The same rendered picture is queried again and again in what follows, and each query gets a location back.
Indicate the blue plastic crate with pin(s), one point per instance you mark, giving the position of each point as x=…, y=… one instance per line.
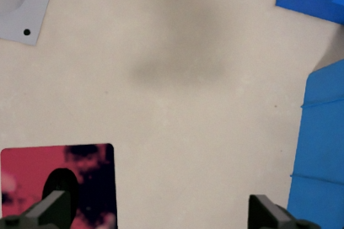
x=317, y=187

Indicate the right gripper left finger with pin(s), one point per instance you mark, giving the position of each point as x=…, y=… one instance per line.
x=55, y=208

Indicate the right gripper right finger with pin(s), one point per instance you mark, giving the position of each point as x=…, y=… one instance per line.
x=264, y=214

